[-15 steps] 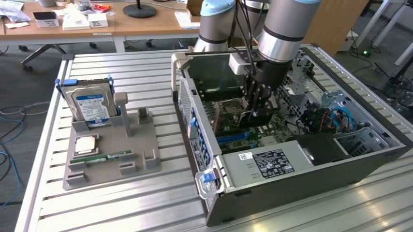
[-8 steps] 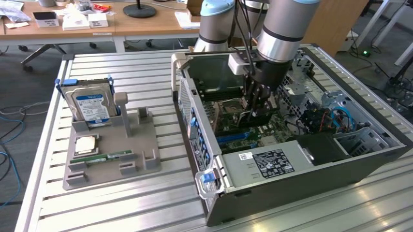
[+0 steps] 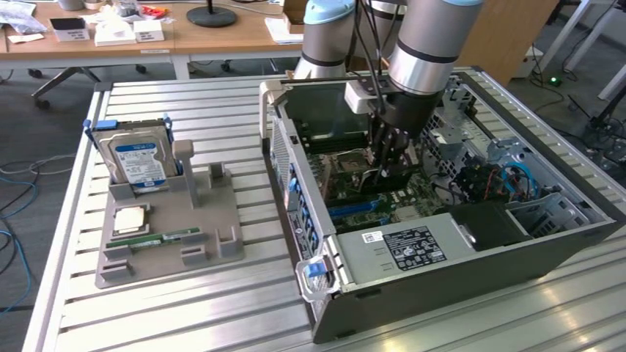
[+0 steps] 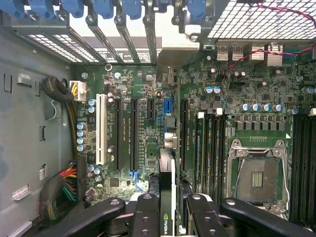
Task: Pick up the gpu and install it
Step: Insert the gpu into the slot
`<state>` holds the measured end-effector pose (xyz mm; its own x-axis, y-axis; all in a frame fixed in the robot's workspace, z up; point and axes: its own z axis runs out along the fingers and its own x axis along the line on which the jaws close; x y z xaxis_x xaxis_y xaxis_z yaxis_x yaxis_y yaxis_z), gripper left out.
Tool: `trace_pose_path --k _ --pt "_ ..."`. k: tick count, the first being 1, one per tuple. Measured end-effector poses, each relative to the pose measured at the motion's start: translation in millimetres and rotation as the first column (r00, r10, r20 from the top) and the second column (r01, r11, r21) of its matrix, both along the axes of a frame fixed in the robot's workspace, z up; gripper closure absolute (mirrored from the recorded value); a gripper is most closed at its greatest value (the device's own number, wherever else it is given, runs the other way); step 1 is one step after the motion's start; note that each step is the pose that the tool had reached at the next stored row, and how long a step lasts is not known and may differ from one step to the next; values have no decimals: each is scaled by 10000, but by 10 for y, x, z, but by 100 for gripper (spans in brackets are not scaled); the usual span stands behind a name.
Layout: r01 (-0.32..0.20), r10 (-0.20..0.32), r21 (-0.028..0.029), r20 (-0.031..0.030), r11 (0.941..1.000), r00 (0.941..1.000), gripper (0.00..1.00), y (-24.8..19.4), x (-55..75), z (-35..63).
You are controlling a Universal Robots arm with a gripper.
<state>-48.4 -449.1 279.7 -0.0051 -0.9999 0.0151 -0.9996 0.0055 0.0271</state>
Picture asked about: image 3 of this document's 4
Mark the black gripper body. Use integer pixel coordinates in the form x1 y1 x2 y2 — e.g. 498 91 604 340
377 84 442 140

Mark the green GPU with black cooler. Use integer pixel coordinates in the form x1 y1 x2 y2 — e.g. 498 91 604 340
321 152 416 201

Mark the CPU socket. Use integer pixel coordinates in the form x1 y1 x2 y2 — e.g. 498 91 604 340
327 150 374 177

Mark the perforated metal drive cage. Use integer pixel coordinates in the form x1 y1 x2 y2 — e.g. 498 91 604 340
424 106 496 184

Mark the green motherboard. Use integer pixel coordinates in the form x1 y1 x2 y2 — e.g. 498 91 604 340
295 122 445 235

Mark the small silver chipset heatsink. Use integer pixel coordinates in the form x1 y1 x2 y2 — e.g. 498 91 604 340
394 207 422 223

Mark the blue expansion slot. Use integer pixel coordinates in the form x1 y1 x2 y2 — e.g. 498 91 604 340
327 199 384 217

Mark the black plastic box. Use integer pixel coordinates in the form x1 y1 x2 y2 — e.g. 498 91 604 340
448 201 534 252

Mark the silver power supply with label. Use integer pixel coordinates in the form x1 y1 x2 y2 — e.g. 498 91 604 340
335 213 478 285

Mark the white unit with red dot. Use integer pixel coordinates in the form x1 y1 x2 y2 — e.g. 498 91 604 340
512 45 546 80

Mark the wooden cabinet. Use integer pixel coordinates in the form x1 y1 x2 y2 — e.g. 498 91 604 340
449 0 562 86

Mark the silver disk bay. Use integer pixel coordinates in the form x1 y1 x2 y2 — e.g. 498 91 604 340
504 192 593 239

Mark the stack of white papers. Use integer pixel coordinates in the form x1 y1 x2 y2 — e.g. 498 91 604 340
263 16 306 45

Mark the blue case latch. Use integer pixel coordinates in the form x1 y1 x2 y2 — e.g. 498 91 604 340
302 256 327 282

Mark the brown cardboard box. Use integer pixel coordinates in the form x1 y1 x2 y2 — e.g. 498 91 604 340
283 0 309 26

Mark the open dark PC case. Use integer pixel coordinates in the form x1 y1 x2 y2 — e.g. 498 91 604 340
258 71 626 345

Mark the wooden desk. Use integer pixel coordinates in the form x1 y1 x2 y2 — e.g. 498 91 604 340
174 0 441 80
0 1 178 109

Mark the black equipment stand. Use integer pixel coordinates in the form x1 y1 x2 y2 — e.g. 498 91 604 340
569 82 626 169

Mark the white table leg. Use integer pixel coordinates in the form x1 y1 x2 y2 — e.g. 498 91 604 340
598 62 626 100

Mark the grey printed parts rack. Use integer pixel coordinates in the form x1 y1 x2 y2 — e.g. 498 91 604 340
95 139 247 290

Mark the black round lamp base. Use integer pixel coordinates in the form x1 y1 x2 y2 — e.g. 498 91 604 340
186 0 239 29

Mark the hard disk with blue caddy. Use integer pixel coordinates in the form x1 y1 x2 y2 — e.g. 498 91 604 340
83 113 182 194

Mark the green RAM stick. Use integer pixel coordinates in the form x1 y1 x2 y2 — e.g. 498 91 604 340
106 227 203 250

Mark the silver CPU chip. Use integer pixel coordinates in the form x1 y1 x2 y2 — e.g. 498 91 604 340
113 209 149 235

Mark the plain white box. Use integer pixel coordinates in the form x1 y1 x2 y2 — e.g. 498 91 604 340
133 20 165 43

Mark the red small item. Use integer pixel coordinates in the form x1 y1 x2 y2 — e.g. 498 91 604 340
141 4 171 20

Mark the white box with round roll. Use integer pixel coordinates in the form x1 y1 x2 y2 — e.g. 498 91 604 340
94 20 138 48

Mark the dark small item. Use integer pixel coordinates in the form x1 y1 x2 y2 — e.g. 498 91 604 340
113 0 142 18

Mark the white crumpled tissue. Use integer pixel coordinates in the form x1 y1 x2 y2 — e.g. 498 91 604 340
81 6 134 26

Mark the white box with black top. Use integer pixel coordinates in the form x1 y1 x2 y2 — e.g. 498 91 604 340
50 17 93 43

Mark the small paper label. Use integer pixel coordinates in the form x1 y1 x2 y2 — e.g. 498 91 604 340
6 33 46 45

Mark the clear plastic bag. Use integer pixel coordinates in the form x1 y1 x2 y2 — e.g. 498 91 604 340
0 0 50 34

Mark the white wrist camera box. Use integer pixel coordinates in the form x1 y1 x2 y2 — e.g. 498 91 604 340
345 81 388 115

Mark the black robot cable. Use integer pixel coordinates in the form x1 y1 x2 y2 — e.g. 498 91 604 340
355 0 393 114

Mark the red wire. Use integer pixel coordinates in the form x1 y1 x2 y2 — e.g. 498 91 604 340
484 166 508 202

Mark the light blue wire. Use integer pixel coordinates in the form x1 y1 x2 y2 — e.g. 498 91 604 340
498 161 542 202

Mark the white table frame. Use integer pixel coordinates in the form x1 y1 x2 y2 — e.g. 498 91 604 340
536 0 626 74

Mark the grey floor cable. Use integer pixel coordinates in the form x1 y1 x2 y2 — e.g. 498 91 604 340
0 153 79 177

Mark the blue floor cable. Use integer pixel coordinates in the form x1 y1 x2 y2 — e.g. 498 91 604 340
0 175 39 316

